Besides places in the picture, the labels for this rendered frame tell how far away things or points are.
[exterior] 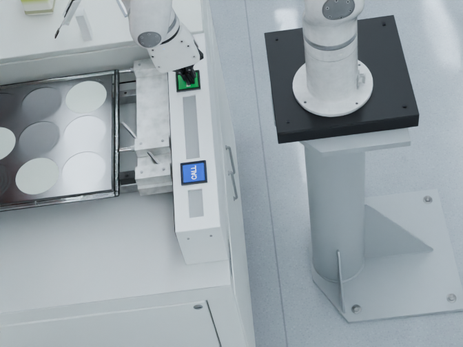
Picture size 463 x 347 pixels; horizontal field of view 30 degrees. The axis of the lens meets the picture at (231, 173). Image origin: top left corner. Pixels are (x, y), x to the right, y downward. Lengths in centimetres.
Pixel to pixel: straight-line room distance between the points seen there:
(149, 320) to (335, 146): 58
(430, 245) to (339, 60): 104
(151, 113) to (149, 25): 40
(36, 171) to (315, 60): 68
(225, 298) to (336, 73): 56
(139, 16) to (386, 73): 68
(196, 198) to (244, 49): 162
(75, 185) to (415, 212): 130
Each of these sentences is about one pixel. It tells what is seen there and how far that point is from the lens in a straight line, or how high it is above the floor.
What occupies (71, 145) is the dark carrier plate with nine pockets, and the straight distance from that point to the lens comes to 204.
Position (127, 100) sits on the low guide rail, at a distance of 217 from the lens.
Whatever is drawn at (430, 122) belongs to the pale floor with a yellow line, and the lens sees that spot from 312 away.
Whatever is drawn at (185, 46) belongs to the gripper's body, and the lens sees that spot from 188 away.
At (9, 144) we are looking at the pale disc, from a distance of 209.
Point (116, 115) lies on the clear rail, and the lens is 205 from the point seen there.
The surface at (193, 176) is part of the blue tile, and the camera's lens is 183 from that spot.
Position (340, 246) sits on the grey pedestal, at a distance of 256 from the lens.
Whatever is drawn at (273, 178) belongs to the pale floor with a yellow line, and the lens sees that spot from 298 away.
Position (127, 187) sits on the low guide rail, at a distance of 200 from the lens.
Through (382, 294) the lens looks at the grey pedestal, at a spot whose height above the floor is 1.
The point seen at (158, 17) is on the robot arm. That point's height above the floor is 128.
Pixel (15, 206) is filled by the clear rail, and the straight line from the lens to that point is 198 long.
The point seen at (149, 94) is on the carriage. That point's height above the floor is 88.
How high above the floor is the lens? 245
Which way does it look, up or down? 55 degrees down
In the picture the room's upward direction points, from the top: 12 degrees counter-clockwise
